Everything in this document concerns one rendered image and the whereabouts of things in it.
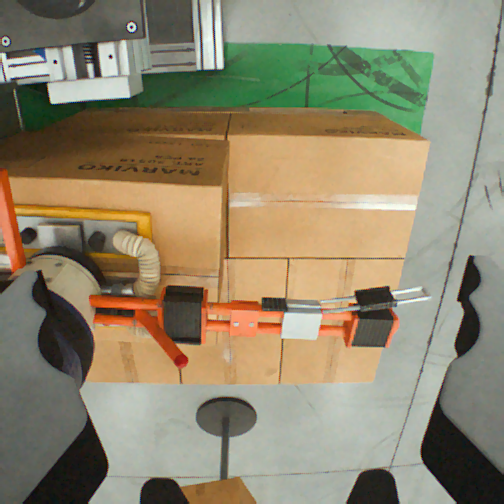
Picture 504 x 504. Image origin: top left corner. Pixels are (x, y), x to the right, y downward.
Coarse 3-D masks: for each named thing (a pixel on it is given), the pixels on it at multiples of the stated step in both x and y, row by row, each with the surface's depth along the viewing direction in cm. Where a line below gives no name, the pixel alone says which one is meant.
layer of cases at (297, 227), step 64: (64, 128) 115; (128, 128) 113; (192, 128) 113; (256, 128) 114; (320, 128) 117; (384, 128) 121; (256, 192) 114; (320, 192) 115; (384, 192) 115; (256, 256) 125; (320, 256) 126; (384, 256) 126; (256, 384) 154
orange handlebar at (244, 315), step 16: (0, 176) 55; (0, 192) 56; (0, 208) 57; (16, 224) 60; (16, 240) 60; (16, 256) 61; (96, 304) 67; (112, 304) 67; (128, 304) 67; (144, 304) 67; (208, 304) 68; (224, 304) 69; (240, 304) 69; (256, 304) 70; (96, 320) 68; (112, 320) 69; (128, 320) 69; (208, 320) 70; (224, 320) 71; (240, 320) 69; (256, 320) 69; (336, 336) 72
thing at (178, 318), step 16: (176, 288) 68; (192, 288) 69; (160, 304) 65; (176, 304) 65; (192, 304) 65; (160, 320) 66; (176, 320) 68; (192, 320) 68; (176, 336) 70; (192, 336) 70
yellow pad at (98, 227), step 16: (16, 208) 70; (32, 208) 70; (48, 208) 71; (64, 208) 71; (80, 208) 72; (32, 224) 71; (80, 224) 72; (96, 224) 72; (112, 224) 72; (128, 224) 72; (144, 224) 73; (32, 240) 71; (96, 240) 71; (96, 256) 76; (112, 256) 76; (128, 256) 76
